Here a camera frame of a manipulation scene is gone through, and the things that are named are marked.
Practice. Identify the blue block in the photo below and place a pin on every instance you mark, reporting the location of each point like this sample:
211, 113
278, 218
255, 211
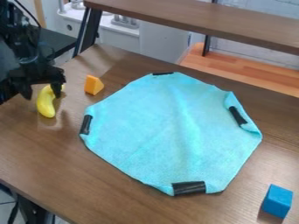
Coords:
277, 201

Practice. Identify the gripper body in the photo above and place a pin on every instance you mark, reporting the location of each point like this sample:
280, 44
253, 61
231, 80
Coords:
37, 73

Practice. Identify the orange toy cheese wedge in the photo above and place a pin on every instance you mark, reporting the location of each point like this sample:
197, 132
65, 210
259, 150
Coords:
93, 85

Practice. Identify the black side table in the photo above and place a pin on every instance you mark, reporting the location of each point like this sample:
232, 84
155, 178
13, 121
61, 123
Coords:
56, 39

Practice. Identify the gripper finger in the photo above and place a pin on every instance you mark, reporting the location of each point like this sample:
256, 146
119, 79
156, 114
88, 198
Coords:
56, 89
26, 91

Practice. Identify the light blue cloth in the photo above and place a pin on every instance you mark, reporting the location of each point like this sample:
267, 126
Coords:
171, 131

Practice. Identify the wooden table with black legs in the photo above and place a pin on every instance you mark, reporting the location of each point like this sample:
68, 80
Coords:
202, 17

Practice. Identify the yellow toy banana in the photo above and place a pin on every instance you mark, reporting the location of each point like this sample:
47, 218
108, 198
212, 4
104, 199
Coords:
46, 103

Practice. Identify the white cabinet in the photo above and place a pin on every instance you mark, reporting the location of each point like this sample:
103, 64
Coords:
155, 40

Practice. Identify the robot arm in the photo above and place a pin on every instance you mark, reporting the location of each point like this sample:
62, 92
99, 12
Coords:
15, 32

